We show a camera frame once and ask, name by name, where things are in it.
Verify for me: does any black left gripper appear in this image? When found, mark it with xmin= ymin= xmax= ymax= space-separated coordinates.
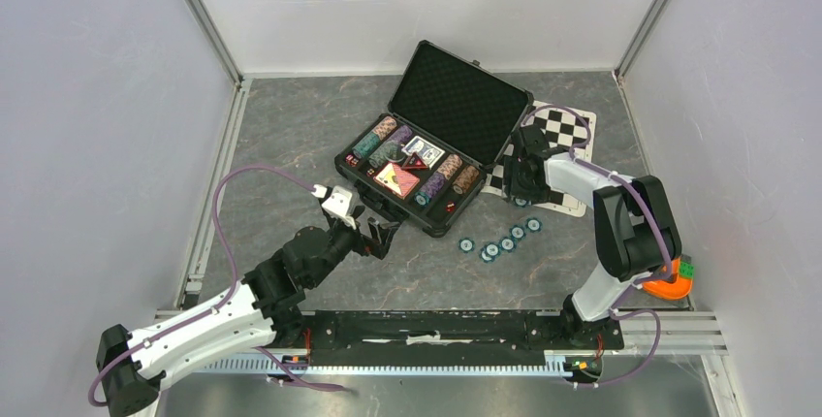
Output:
xmin=307 ymin=205 xmax=398 ymax=287

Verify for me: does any brown poker chip stack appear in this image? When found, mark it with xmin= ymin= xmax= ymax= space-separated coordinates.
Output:
xmin=452 ymin=165 xmax=480 ymax=195

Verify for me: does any orange blue poker chip stack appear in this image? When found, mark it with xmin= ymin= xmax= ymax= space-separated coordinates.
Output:
xmin=436 ymin=153 xmax=462 ymax=180

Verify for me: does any green yellow blue chip stack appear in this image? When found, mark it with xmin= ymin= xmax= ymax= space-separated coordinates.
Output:
xmin=368 ymin=141 xmax=399 ymax=168

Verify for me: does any teal poker chip stack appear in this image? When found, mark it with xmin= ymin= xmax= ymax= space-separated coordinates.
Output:
xmin=352 ymin=132 xmax=382 ymax=159

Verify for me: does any black poker case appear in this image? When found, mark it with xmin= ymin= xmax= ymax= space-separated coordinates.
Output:
xmin=333 ymin=40 xmax=533 ymax=238

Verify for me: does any purple poker chip stack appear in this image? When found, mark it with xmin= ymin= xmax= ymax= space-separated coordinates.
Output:
xmin=387 ymin=125 xmax=414 ymax=147

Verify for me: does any pink poker chip stack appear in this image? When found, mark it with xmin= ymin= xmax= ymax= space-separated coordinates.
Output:
xmin=372 ymin=116 xmax=397 ymax=141

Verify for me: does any black red all-in triangle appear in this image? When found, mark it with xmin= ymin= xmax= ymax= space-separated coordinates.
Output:
xmin=400 ymin=152 xmax=428 ymax=172

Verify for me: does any clear dealer button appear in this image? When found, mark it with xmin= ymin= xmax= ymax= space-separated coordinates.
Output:
xmin=385 ymin=146 xmax=407 ymax=163

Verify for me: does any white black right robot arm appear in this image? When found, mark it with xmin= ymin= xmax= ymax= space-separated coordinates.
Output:
xmin=503 ymin=125 xmax=682 ymax=347

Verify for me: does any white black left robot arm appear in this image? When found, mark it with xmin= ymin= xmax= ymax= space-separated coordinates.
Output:
xmin=88 ymin=218 xmax=399 ymax=416

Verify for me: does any red playing card deck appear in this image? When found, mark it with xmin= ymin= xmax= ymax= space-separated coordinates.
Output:
xmin=374 ymin=163 xmax=420 ymax=199

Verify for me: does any black white chessboard mat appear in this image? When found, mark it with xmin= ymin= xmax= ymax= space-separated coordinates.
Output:
xmin=481 ymin=108 xmax=596 ymax=217

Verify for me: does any blue playing card deck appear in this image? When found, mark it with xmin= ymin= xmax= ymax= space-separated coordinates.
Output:
xmin=401 ymin=136 xmax=445 ymax=168

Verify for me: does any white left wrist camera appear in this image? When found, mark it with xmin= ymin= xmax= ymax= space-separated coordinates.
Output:
xmin=311 ymin=184 xmax=358 ymax=230

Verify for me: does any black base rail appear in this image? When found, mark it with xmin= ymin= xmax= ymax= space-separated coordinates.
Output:
xmin=266 ymin=310 xmax=625 ymax=369

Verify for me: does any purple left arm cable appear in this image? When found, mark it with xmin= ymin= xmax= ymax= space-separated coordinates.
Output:
xmin=88 ymin=164 xmax=351 ymax=409

